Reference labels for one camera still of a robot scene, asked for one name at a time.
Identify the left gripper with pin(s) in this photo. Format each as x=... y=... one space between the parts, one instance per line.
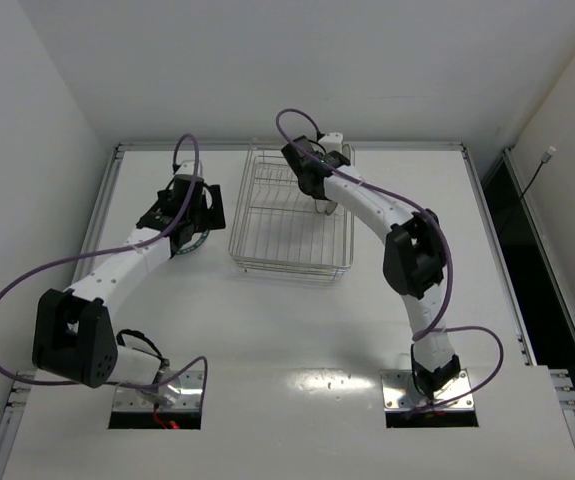
x=214 y=207

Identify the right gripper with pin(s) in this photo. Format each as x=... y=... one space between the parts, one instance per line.
x=296 y=154

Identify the teal rimmed plate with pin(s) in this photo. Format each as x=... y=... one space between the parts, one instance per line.
x=195 y=245

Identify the black rimmed white plate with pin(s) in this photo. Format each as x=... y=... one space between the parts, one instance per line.
x=325 y=207

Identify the orange sunburst plate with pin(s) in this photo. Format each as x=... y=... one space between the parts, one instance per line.
x=347 y=155

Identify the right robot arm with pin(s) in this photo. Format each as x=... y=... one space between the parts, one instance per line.
x=414 y=258

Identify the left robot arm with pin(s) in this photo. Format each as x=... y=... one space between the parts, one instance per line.
x=74 y=337

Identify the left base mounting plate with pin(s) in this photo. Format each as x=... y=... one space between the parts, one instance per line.
x=183 y=395

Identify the base mounting plate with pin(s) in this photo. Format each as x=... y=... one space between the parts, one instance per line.
x=183 y=395
x=400 y=394

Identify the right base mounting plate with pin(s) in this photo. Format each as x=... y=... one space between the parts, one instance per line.
x=400 y=394

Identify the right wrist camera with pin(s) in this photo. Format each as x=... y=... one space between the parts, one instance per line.
x=332 y=141

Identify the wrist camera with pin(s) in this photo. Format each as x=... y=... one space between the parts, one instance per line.
x=332 y=141
x=189 y=169

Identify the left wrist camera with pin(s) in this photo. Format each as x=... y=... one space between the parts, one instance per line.
x=189 y=169

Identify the wire dish rack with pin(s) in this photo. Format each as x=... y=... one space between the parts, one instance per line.
x=275 y=228

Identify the black wall cable white plug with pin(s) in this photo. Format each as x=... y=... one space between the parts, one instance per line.
x=544 y=160

